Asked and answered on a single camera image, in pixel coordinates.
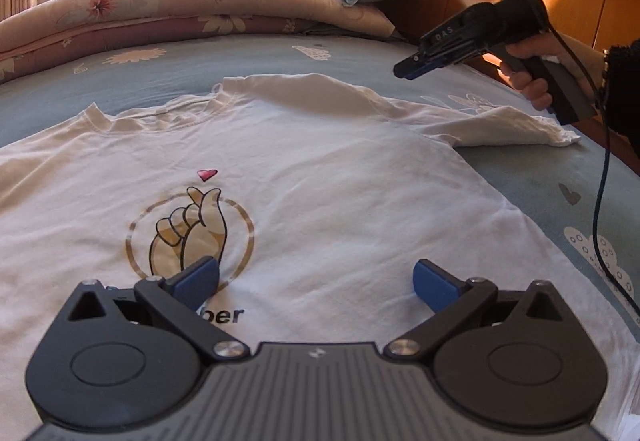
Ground white long sleeve shirt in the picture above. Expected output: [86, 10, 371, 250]
[1, 74, 639, 440]

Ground black fuzzy sleeve forearm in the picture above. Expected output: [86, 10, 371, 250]
[603, 39, 640, 155]

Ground person right hand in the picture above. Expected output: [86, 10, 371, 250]
[499, 33, 604, 111]

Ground blue floral bed sheet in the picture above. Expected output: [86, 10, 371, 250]
[1, 35, 639, 328]

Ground pink floral folded quilt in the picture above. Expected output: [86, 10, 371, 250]
[1, 0, 394, 82]

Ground black cable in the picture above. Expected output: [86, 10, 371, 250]
[544, 18, 640, 317]

